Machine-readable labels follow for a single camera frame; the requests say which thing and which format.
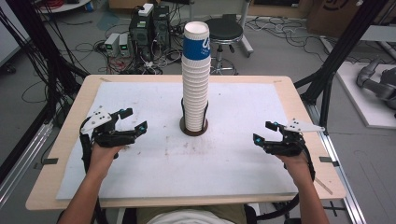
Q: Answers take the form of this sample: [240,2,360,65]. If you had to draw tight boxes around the aluminium floor rail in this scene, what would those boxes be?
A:
[303,102,369,224]
[0,121,54,207]

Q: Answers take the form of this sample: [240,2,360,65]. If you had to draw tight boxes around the person's white shirt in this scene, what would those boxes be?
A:
[145,208,235,224]

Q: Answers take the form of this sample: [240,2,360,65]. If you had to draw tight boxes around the blue label paper cup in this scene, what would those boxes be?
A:
[182,21,212,62]

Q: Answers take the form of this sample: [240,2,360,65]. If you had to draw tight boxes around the gray bench power supply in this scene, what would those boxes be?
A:
[118,32,132,58]
[104,32,121,58]

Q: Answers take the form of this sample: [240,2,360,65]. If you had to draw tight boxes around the white box device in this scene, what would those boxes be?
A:
[137,3,155,18]

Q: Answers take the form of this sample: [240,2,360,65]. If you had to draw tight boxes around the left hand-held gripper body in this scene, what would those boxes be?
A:
[78,105,139,148]

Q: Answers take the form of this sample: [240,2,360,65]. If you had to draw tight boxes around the white foam mat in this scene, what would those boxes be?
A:
[55,81,299,201]

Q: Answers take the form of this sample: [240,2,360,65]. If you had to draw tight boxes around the black computer tower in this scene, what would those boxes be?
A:
[128,12,154,63]
[152,5,172,51]

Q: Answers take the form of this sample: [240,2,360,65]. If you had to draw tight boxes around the person's right hand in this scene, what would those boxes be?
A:
[275,151,314,188]

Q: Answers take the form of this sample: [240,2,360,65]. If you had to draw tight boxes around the brown cardboard box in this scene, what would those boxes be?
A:
[305,0,362,39]

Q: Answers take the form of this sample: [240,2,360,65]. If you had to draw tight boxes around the round white table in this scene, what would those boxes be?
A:
[36,0,92,15]

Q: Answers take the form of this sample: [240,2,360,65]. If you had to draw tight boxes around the stack of white paper cups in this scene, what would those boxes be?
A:
[181,56,210,133]

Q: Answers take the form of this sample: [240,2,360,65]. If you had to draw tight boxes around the white platform board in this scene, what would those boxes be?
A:
[335,60,396,131]

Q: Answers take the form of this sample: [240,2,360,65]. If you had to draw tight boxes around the black round stool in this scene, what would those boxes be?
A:
[204,17,245,76]

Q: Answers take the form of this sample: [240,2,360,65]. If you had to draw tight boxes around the black metal frame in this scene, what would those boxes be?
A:
[293,0,390,132]
[0,0,91,185]

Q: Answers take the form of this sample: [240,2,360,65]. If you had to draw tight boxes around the thick black cable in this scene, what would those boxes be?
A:
[78,124,94,175]
[256,144,317,222]

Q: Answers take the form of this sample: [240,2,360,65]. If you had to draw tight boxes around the person's left hand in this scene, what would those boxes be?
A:
[88,143,124,180]

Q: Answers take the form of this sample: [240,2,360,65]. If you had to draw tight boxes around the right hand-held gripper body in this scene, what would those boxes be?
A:
[263,118,326,158]

